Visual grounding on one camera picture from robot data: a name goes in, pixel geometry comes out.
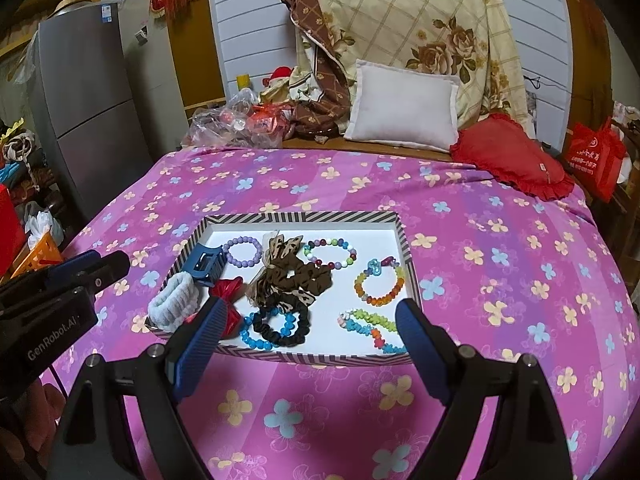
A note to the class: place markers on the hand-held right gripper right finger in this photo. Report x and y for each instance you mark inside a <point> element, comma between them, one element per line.
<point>415,340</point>

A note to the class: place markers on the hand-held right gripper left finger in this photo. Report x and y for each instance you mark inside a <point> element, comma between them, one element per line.
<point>200,345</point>

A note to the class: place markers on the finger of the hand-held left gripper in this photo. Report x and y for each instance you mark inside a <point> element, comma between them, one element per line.
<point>75,262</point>
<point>114,267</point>

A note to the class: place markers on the blue hair claw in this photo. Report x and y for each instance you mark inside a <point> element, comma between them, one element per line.
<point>200,265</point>

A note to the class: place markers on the striped shallow tray box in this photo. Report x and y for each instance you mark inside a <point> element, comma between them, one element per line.
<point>330,305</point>

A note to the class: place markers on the black scrunchie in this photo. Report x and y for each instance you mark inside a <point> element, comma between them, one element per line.
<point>300,330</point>

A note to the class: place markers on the leopard print bow scrunchie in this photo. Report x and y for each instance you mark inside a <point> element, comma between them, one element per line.
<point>285,275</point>

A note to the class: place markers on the orange plastic basket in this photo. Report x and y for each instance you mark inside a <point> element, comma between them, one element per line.
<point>37,255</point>

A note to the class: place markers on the white towelling wristband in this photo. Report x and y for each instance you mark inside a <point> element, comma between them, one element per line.
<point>175,305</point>

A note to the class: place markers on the white plastic bag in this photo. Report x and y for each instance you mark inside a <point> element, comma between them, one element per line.
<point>42,222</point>

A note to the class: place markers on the shiny red bow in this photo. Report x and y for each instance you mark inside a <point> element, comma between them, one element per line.
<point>227,287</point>

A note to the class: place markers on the red paper bag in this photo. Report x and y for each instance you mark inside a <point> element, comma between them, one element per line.
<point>10,225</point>

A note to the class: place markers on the pink floral bedsheet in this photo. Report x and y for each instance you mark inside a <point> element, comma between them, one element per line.
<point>500,335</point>

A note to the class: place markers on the pile of colourful cloths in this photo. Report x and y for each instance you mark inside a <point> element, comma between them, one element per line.
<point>17,155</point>

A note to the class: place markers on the grey refrigerator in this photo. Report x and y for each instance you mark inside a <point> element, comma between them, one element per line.
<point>85,100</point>

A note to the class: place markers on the clear plastic bags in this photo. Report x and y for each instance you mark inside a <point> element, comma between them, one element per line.
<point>220,120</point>

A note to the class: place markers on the red frilled heart cushion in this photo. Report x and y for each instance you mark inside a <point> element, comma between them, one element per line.
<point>505,155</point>

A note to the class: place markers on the red snack packaging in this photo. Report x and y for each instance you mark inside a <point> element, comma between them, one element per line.
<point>265,120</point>

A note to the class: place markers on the brown wooden door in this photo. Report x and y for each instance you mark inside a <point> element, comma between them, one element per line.
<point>195,60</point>

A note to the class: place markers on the yellow cup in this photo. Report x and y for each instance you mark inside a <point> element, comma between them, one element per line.
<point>243,82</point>

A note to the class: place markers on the white pillow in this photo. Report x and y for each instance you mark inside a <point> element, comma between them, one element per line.
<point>405,105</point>

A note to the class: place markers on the red shopping bag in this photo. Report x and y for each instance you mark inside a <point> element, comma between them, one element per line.
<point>592,160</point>

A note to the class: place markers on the red santa plush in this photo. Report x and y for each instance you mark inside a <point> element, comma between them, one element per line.
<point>280,74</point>

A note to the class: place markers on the cream rose print quilt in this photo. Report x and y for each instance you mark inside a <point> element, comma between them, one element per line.
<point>400,5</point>

